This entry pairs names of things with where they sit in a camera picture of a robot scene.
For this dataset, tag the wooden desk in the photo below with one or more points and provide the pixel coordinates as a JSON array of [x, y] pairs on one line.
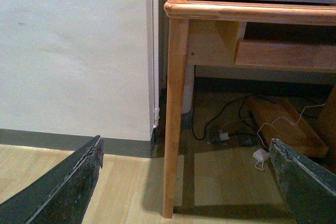
[[206, 33]]

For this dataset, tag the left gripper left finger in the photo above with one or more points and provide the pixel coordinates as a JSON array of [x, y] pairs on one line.
[[61, 195]]

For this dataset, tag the wooden rolling cabinet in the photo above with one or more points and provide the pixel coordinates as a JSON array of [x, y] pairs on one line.
[[280, 120]]

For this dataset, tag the white plug on floor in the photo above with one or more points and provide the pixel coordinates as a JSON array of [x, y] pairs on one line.
[[224, 136]]

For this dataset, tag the wooden keyboard drawer tray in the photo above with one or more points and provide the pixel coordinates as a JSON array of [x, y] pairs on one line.
[[287, 46]]

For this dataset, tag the white wall pipe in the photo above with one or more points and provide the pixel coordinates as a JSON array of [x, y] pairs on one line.
[[156, 74]]

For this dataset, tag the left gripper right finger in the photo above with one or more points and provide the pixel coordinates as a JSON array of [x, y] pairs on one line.
[[309, 188]]

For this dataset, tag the white power adapter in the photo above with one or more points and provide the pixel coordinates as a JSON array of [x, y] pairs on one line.
[[261, 155]]

